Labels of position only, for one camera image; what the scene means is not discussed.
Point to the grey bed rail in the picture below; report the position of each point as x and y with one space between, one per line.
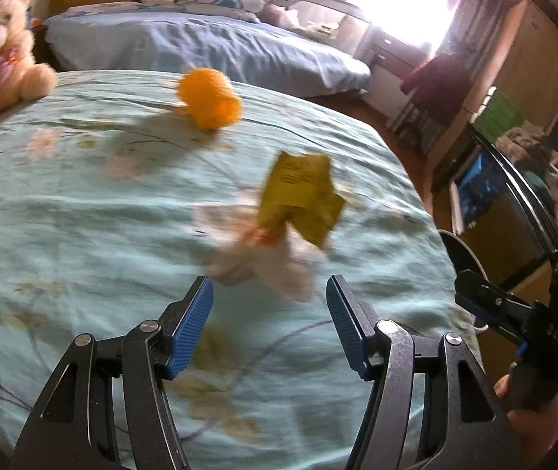
318 14

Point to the wooden wardrobe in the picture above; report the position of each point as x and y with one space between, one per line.
533 54

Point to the brown fuzzy cloth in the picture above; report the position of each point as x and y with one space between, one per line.
521 147

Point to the black framed glass tank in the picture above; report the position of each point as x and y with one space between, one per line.
484 181

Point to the striped hanging cloth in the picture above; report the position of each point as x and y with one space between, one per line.
421 127

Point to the white drawer cabinet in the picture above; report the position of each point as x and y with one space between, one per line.
391 63

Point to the cream teddy bear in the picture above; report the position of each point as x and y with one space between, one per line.
0 58

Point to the yellow snack packet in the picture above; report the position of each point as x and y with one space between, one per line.
298 191

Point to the white blue printed pillow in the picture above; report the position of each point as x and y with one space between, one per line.
220 2

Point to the orange fluffy ball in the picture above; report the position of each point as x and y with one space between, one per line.
208 95

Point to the bed with blue sheet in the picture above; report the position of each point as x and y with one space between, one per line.
200 44

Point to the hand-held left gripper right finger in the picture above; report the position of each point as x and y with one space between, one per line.
347 323

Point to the pink plush toy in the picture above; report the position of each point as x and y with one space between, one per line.
281 14

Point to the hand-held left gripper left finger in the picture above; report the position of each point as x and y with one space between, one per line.
193 323

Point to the green box stack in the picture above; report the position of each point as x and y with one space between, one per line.
502 112

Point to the teal floral bed sheet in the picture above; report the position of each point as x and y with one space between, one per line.
88 196

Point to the dark hanging coat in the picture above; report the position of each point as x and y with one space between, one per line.
435 88

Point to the round black trash bin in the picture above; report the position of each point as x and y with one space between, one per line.
455 249

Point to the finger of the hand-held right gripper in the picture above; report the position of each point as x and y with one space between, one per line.
489 301

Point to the white tissue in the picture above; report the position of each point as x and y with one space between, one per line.
279 269

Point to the person's right hand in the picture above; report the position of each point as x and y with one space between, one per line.
533 431

